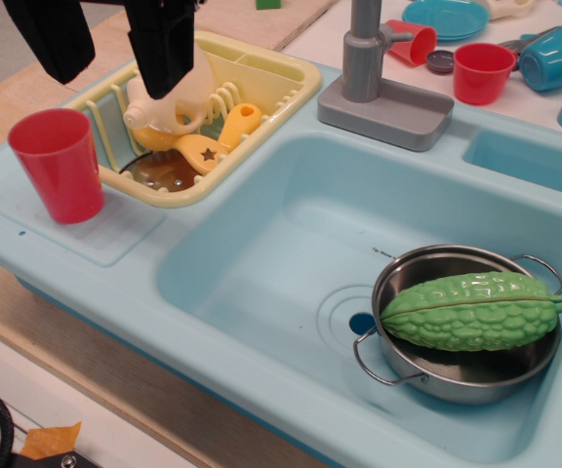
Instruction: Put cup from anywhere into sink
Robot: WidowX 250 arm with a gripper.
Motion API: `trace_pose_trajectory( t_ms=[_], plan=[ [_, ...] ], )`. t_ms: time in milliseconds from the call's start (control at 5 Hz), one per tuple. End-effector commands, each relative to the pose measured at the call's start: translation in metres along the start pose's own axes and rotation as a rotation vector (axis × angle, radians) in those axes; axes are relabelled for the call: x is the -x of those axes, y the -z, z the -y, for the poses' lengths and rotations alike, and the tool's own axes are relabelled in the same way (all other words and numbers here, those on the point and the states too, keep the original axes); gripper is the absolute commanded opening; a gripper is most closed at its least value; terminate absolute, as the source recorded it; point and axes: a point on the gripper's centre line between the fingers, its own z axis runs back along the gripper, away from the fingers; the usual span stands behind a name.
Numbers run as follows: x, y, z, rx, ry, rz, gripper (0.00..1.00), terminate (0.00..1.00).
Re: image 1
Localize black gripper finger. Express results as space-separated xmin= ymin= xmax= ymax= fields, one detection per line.
xmin=4 ymin=0 xmax=96 ymax=84
xmin=124 ymin=0 xmax=197 ymax=99

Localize red plastic cup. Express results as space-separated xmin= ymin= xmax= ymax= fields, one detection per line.
xmin=8 ymin=108 xmax=103 ymax=224

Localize red cup lying sideways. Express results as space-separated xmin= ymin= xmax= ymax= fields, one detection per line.
xmin=385 ymin=19 xmax=437 ymax=66

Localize red cup upright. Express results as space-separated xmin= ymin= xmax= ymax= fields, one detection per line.
xmin=453 ymin=43 xmax=517 ymax=105

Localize teal cup lying sideways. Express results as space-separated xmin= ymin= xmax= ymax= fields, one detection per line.
xmin=518 ymin=26 xmax=562 ymax=92

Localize cream toy teapot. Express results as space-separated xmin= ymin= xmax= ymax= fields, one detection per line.
xmin=123 ymin=44 xmax=217 ymax=136

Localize green block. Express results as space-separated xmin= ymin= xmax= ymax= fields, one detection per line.
xmin=256 ymin=0 xmax=282 ymax=11

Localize yellow toy spatula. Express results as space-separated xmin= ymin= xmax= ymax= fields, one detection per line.
xmin=132 ymin=103 xmax=261 ymax=154

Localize yellow dish rack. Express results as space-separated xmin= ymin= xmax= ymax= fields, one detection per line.
xmin=64 ymin=31 xmax=322 ymax=208

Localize yellow star toy spoon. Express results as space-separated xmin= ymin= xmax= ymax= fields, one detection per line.
xmin=173 ymin=135 xmax=228 ymax=176

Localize brown transparent lid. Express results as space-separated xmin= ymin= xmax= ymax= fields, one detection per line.
xmin=120 ymin=149 xmax=199 ymax=192

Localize grey toy faucet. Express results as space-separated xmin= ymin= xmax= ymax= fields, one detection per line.
xmin=317 ymin=1 xmax=455 ymax=152

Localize small grey lid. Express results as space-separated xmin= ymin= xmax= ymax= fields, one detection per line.
xmin=425 ymin=50 xmax=455 ymax=75

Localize teal plate stack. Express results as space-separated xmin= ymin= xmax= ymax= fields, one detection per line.
xmin=402 ymin=0 xmax=490 ymax=42

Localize cream toy object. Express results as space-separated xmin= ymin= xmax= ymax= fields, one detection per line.
xmin=479 ymin=0 xmax=537 ymax=20

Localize orange tape piece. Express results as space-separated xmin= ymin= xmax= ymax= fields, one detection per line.
xmin=20 ymin=421 xmax=82 ymax=460

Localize green toy bitter melon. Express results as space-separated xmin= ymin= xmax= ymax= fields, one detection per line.
xmin=380 ymin=271 xmax=562 ymax=352

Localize black metal bracket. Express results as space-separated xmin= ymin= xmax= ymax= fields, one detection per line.
xmin=5 ymin=452 xmax=97 ymax=468

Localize steel pot with handles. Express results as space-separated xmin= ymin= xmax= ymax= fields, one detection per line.
xmin=353 ymin=244 xmax=562 ymax=405

